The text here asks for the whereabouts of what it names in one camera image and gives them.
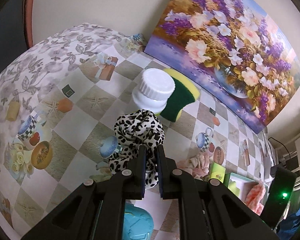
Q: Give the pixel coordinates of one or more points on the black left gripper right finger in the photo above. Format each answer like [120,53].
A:
[207,209]

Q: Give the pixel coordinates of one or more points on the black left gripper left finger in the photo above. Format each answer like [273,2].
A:
[95,211]

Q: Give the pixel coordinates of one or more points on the pink white knitted cloth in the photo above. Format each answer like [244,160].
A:
[254,197]

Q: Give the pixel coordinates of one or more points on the pink floral scrunchie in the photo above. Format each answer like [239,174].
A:
[197,167]

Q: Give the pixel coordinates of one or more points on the leopard print scrunchie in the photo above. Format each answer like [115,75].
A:
[141,128]

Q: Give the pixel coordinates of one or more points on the green tissue packet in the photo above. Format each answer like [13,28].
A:
[217,172]

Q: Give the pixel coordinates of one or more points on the yellow green sponge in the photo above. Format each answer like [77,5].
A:
[184,94]

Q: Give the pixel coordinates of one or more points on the white pill bottle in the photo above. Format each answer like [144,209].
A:
[152,92]

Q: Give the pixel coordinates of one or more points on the floral canvas painting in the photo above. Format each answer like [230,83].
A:
[234,50]

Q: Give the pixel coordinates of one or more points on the pink edged dark panel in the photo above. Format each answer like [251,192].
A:
[15,29]

